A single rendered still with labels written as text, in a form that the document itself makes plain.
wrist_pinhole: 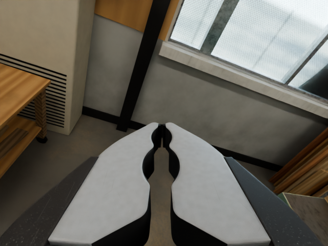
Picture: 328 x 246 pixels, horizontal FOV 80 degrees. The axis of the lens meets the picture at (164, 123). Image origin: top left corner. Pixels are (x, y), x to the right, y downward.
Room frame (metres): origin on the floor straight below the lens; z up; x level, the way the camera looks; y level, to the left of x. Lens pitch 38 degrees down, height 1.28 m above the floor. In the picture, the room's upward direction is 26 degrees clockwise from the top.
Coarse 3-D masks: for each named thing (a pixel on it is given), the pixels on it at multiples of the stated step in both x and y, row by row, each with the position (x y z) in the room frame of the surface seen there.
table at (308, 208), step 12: (288, 204) 0.41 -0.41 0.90; (300, 204) 0.43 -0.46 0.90; (312, 204) 0.45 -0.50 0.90; (324, 204) 0.48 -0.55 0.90; (300, 216) 0.38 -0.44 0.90; (312, 216) 0.40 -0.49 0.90; (324, 216) 0.42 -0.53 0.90; (312, 228) 0.36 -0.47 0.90; (324, 228) 0.38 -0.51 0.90; (324, 240) 0.34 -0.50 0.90
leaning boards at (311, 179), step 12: (324, 132) 1.57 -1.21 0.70; (312, 144) 1.57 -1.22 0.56; (324, 144) 1.55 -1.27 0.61; (300, 156) 1.56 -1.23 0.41; (312, 156) 1.55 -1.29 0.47; (324, 156) 1.46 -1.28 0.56; (288, 168) 1.56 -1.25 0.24; (300, 168) 1.46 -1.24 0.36; (312, 168) 1.45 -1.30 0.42; (324, 168) 1.43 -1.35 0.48; (276, 180) 1.55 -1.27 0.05; (288, 180) 1.44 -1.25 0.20; (300, 180) 1.42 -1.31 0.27; (312, 180) 1.37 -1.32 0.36; (324, 180) 1.50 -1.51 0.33; (276, 192) 1.43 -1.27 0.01; (288, 192) 1.38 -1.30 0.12; (300, 192) 1.38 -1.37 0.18; (312, 192) 1.50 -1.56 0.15; (324, 192) 1.43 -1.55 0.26
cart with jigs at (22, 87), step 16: (0, 64) 0.80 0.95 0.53; (0, 80) 0.70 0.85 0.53; (16, 80) 0.74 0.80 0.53; (32, 80) 0.80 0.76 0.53; (48, 80) 0.86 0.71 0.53; (0, 96) 0.60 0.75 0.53; (16, 96) 0.65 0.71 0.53; (32, 96) 0.69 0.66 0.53; (0, 112) 0.52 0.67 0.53; (16, 112) 0.56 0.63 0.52; (0, 128) 0.46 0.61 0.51; (16, 128) 0.70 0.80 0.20; (32, 128) 0.76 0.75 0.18; (0, 144) 0.56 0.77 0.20; (16, 144) 0.61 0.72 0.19; (0, 160) 0.49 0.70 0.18; (0, 176) 0.43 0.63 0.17
